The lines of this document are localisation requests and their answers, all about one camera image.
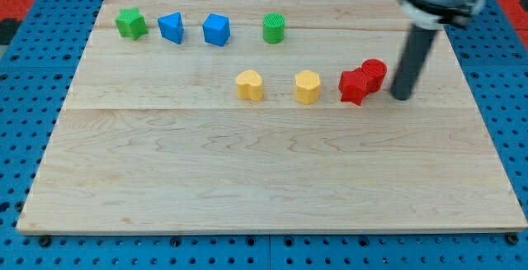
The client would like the yellow hexagon block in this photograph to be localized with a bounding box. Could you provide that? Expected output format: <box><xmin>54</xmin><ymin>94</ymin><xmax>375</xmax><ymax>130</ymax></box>
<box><xmin>295</xmin><ymin>70</ymin><xmax>322</xmax><ymax>105</ymax></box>

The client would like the yellow heart block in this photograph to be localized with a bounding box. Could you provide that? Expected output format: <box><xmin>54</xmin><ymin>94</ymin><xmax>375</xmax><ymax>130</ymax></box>
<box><xmin>235</xmin><ymin>69</ymin><xmax>263</xmax><ymax>102</ymax></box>

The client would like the light wooden board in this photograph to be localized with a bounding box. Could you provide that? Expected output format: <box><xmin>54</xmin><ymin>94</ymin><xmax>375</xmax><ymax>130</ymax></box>
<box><xmin>17</xmin><ymin>0</ymin><xmax>527</xmax><ymax>235</ymax></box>

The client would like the red star block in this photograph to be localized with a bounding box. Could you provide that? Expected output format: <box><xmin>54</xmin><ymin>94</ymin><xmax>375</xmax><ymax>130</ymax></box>
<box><xmin>338</xmin><ymin>68</ymin><xmax>370</xmax><ymax>106</ymax></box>

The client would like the green cylinder block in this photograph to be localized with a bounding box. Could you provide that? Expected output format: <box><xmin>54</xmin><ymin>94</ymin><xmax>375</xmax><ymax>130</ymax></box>
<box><xmin>262</xmin><ymin>12</ymin><xmax>285</xmax><ymax>44</ymax></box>

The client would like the blue cube block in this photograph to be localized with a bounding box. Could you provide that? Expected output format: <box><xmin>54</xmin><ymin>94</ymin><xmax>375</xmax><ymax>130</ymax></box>
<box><xmin>202</xmin><ymin>13</ymin><xmax>230</xmax><ymax>46</ymax></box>

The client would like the red cylinder block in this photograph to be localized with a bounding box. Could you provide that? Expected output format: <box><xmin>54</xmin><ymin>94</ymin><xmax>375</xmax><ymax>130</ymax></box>
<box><xmin>361</xmin><ymin>59</ymin><xmax>388</xmax><ymax>92</ymax></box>

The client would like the blue triangle block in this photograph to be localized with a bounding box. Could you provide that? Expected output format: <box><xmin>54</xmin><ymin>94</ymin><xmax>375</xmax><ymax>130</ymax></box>
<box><xmin>158</xmin><ymin>12</ymin><xmax>184</xmax><ymax>45</ymax></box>

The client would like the green star block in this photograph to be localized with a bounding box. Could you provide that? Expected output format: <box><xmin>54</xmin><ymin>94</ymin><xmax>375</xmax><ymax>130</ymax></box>
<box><xmin>115</xmin><ymin>7</ymin><xmax>149</xmax><ymax>40</ymax></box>

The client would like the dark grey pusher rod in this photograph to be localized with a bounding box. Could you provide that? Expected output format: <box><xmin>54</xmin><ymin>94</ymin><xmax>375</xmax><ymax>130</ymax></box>
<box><xmin>390</xmin><ymin>24</ymin><xmax>437</xmax><ymax>101</ymax></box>

